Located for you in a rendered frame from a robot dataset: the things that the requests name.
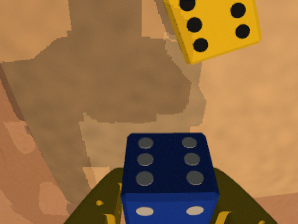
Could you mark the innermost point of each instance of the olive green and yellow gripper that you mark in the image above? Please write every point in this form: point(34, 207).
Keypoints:
point(103, 203)

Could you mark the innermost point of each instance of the tan flat mat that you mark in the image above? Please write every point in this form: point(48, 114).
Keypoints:
point(88, 73)

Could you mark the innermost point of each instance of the yellow die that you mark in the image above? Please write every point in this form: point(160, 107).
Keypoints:
point(209, 28)

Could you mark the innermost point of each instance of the blue die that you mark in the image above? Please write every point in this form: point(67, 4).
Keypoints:
point(168, 178)

